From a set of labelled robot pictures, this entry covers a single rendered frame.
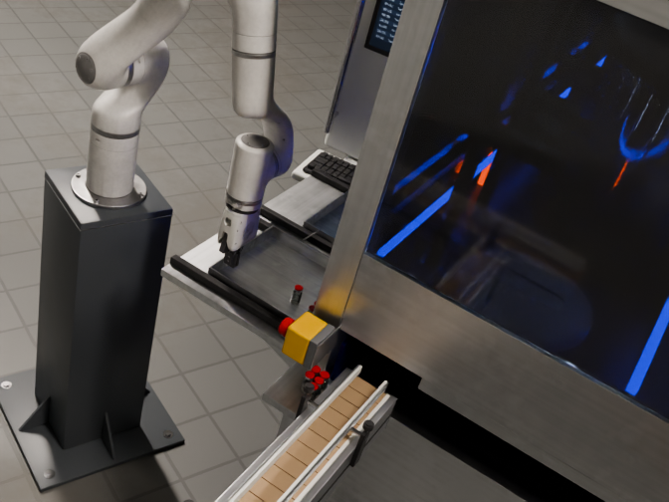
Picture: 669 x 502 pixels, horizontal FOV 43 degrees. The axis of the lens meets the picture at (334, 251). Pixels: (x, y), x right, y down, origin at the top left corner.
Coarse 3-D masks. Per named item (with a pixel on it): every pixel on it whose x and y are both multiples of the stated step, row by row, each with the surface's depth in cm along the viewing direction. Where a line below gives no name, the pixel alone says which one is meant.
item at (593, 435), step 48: (624, 0) 118; (384, 288) 161; (432, 288) 157; (384, 336) 166; (432, 336) 160; (480, 336) 154; (432, 384) 165; (480, 384) 159; (528, 384) 153; (576, 384) 148; (528, 432) 158; (576, 432) 152; (624, 432) 147; (576, 480) 156; (624, 480) 151
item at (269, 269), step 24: (264, 240) 212; (288, 240) 212; (216, 264) 195; (240, 264) 202; (264, 264) 205; (288, 264) 207; (312, 264) 209; (240, 288) 191; (264, 288) 197; (288, 288) 200; (312, 288) 202; (288, 312) 193
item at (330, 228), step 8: (344, 192) 234; (336, 200) 231; (344, 200) 236; (328, 208) 228; (336, 208) 233; (312, 216) 221; (320, 216) 225; (328, 216) 229; (336, 216) 230; (304, 224) 218; (312, 224) 223; (320, 224) 224; (328, 224) 225; (336, 224) 226; (320, 232) 217; (328, 232) 222; (328, 240) 216
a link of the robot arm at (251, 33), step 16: (240, 0) 162; (256, 0) 162; (272, 0) 163; (240, 16) 164; (256, 16) 163; (272, 16) 165; (240, 32) 165; (256, 32) 164; (272, 32) 166; (240, 48) 167; (256, 48) 166; (272, 48) 168
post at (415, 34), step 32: (416, 0) 134; (416, 32) 136; (416, 64) 139; (384, 96) 144; (416, 96) 143; (384, 128) 147; (384, 160) 149; (352, 192) 156; (384, 192) 154; (352, 224) 159; (352, 256) 162; (288, 416) 190
